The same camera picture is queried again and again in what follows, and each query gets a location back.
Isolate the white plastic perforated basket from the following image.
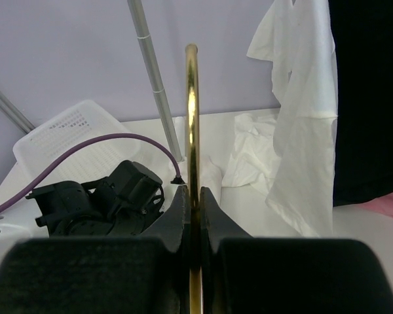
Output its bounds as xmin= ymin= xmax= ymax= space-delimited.
xmin=13 ymin=100 xmax=141 ymax=186

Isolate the black hanging t shirt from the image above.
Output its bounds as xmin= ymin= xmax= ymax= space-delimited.
xmin=329 ymin=1 xmax=393 ymax=206

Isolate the pink hanging t shirt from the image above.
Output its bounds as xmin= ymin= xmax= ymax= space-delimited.
xmin=360 ymin=193 xmax=393 ymax=218

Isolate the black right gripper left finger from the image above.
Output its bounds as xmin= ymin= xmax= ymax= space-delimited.
xmin=0 ymin=186 xmax=189 ymax=313

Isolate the metal clothes rack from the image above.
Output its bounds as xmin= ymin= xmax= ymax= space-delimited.
xmin=127 ymin=0 xmax=183 ymax=162

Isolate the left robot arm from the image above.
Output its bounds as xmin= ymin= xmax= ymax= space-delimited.
xmin=0 ymin=160 xmax=164 ymax=262

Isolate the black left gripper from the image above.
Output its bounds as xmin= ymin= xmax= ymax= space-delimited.
xmin=26 ymin=160 xmax=164 ymax=236

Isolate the white hanging t shirt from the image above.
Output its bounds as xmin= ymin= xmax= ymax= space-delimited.
xmin=247 ymin=1 xmax=338 ymax=237

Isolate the yellow hanger with metal hook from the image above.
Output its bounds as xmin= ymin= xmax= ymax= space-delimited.
xmin=185 ymin=44 xmax=203 ymax=313

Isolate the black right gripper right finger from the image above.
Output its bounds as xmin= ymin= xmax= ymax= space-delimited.
xmin=200 ymin=187 xmax=393 ymax=313

